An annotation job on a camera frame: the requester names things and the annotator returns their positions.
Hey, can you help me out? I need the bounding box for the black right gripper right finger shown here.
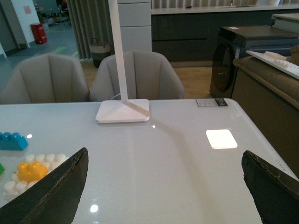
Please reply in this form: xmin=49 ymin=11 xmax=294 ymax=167
xmin=242 ymin=150 xmax=299 ymax=224

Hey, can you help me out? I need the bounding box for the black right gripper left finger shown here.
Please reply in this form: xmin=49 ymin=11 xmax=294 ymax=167
xmin=0 ymin=147 xmax=89 ymax=224

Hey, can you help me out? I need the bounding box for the yellow two-stud block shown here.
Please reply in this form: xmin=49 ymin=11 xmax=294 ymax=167
xmin=16 ymin=161 xmax=48 ymax=183

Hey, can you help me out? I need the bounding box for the white studded base plate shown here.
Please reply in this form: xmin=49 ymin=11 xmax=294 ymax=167
xmin=3 ymin=154 xmax=68 ymax=197

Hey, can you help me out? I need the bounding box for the green two-stud block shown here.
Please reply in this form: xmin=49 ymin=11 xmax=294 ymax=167
xmin=0 ymin=163 xmax=5 ymax=175

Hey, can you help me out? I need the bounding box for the blue three-stud block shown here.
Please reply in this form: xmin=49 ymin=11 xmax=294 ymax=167
xmin=0 ymin=132 xmax=28 ymax=151

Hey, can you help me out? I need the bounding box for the white desk lamp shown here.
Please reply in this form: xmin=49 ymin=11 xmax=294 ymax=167
xmin=95 ymin=0 xmax=150 ymax=124

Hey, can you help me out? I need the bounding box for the table label sticker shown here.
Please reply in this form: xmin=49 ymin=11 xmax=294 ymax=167
xmin=196 ymin=98 xmax=227 ymax=107

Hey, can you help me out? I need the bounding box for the beige left chair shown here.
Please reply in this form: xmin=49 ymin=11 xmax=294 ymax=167
xmin=0 ymin=53 xmax=90 ymax=105

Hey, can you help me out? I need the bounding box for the beige chair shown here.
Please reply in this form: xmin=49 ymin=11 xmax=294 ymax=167
xmin=90 ymin=50 xmax=185 ymax=102
xmin=0 ymin=53 xmax=90 ymax=105

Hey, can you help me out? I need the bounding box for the white tray with blocks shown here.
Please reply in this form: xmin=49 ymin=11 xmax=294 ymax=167
xmin=246 ymin=50 xmax=299 ymax=79

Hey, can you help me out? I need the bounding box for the beige right chair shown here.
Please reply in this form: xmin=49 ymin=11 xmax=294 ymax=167
xmin=90 ymin=50 xmax=185 ymax=102

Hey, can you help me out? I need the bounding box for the black washing machine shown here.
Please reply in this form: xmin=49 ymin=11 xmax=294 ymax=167
xmin=209 ymin=25 xmax=299 ymax=98

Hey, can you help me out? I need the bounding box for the red bin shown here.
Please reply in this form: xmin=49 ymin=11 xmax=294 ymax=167
xmin=30 ymin=23 xmax=47 ymax=44

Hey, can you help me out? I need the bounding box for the dark counter cabinet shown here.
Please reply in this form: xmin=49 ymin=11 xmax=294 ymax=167
xmin=151 ymin=4 xmax=299 ymax=62

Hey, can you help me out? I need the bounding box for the white drawer cabinet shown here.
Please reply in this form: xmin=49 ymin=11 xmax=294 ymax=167
xmin=117 ymin=0 xmax=152 ymax=51

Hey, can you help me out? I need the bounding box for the woven basket with handles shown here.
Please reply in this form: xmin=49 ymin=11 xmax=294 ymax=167
xmin=89 ymin=37 xmax=111 ymax=68

